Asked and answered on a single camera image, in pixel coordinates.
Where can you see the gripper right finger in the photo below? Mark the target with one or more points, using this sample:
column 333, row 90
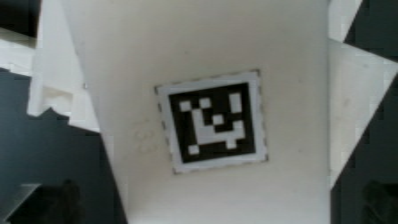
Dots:
column 367, row 207

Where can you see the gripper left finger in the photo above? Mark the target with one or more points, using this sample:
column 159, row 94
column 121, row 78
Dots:
column 66, row 203

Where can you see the white cabinet body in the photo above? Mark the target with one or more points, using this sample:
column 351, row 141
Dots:
column 59, row 100

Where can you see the white cabinet top block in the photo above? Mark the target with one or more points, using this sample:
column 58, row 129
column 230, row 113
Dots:
column 265, row 192

